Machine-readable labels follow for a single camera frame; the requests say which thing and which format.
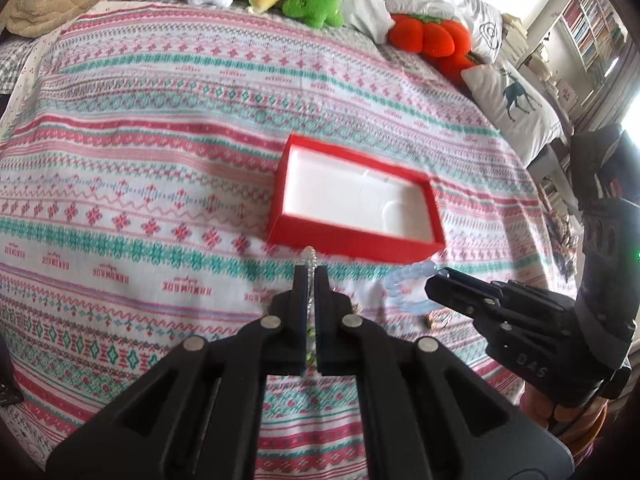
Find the red pumpkin plush toy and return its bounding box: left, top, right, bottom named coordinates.
left=387, top=14, right=477, bottom=88

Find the white deer print pillow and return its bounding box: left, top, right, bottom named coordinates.
left=460, top=58, right=563, bottom=166

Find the gold earring cluster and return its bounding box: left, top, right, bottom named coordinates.
left=424, top=313, right=451, bottom=330

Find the white printed pillow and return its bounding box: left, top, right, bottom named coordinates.
left=385, top=0, right=503, bottom=64

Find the red jewelry box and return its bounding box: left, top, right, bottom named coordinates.
left=266, top=134, right=446, bottom=264

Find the patterned christmas bedspread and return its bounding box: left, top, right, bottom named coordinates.
left=1, top=0, right=572, bottom=466

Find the light blue bead bracelet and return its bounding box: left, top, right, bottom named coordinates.
left=384, top=260, right=444, bottom=316

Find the white bookshelf with books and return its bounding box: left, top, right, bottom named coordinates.
left=562, top=0, right=627, bottom=79

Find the person's right hand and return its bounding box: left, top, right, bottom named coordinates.
left=520, top=385, right=608, bottom=455

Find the grey checkered sheet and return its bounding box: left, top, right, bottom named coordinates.
left=0, top=37, right=36, bottom=96

